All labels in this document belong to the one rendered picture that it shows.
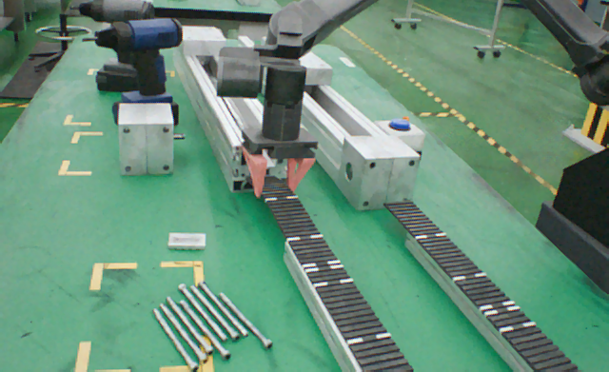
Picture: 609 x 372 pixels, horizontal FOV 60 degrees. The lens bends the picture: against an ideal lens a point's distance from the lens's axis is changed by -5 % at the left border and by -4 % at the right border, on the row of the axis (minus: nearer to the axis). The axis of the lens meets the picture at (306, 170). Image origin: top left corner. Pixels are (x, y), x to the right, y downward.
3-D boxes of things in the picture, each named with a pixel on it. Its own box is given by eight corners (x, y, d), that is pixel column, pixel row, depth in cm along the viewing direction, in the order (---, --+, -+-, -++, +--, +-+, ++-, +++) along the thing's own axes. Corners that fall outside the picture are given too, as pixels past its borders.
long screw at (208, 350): (214, 354, 58) (214, 347, 57) (206, 358, 57) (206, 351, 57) (171, 300, 65) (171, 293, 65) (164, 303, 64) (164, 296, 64)
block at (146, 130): (186, 173, 96) (187, 123, 91) (120, 175, 92) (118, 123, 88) (182, 150, 104) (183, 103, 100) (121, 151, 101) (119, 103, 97)
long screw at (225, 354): (231, 359, 57) (231, 352, 57) (223, 362, 57) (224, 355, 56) (186, 304, 65) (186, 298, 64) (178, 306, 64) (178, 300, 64)
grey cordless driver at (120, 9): (148, 95, 131) (148, 3, 122) (68, 88, 129) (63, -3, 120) (155, 86, 138) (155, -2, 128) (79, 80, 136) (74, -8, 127)
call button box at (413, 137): (421, 161, 112) (426, 132, 109) (378, 164, 108) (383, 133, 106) (402, 146, 118) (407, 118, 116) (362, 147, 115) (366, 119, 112)
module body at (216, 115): (287, 188, 94) (292, 143, 91) (230, 192, 91) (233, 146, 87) (206, 64, 161) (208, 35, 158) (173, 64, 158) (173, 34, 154)
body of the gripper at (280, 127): (240, 139, 83) (244, 92, 80) (302, 138, 87) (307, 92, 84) (252, 155, 78) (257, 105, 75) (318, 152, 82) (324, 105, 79)
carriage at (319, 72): (329, 96, 125) (333, 68, 122) (283, 96, 122) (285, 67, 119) (306, 76, 139) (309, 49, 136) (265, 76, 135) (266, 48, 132)
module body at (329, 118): (386, 183, 101) (394, 140, 97) (336, 186, 97) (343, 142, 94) (268, 64, 168) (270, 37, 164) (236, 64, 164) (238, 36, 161)
